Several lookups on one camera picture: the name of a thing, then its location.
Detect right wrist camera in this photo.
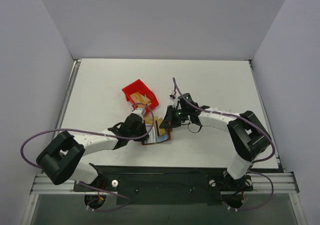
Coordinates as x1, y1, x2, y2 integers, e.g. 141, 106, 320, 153
169, 90, 178, 107

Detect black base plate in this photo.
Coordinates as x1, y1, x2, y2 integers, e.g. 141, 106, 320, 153
73, 165, 253, 206

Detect red plastic bin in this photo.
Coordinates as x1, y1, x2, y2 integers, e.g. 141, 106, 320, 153
122, 79, 159, 110

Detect gold card with chip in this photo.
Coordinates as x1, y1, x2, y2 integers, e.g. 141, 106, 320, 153
144, 115, 159, 125

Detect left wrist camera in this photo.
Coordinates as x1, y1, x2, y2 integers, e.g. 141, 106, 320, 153
131, 107, 146, 118

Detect gold card magnetic stripe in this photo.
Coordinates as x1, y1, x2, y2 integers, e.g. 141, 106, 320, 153
155, 117, 167, 137

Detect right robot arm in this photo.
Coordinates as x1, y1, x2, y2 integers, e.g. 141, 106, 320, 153
159, 93, 270, 190

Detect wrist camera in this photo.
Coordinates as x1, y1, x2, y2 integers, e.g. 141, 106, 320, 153
131, 107, 146, 118
169, 90, 178, 107

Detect gold cards in bin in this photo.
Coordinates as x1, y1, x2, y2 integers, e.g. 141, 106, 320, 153
130, 92, 152, 107

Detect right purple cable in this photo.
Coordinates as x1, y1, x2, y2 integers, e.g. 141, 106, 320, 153
172, 77, 276, 212

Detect aluminium table frame rail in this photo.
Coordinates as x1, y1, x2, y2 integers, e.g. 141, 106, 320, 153
29, 58, 300, 195

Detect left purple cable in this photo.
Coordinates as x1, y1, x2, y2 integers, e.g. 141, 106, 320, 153
19, 102, 155, 213

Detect purple cable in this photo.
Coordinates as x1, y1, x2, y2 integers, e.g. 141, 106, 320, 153
19, 102, 155, 213
172, 77, 276, 212

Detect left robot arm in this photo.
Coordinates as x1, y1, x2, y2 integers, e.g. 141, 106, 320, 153
36, 108, 149, 191

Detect brown leather card holder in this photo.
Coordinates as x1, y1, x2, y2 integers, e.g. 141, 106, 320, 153
141, 125, 172, 146

